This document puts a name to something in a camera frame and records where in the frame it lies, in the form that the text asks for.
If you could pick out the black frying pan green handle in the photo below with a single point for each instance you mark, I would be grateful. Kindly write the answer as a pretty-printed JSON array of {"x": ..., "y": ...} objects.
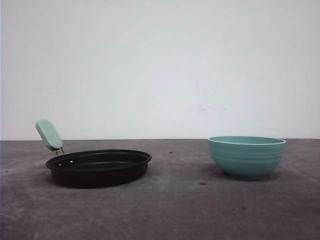
[{"x": 93, "y": 168}]

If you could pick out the teal ceramic bowl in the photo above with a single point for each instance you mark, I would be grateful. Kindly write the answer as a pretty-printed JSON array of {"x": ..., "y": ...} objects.
[{"x": 246, "y": 157}]

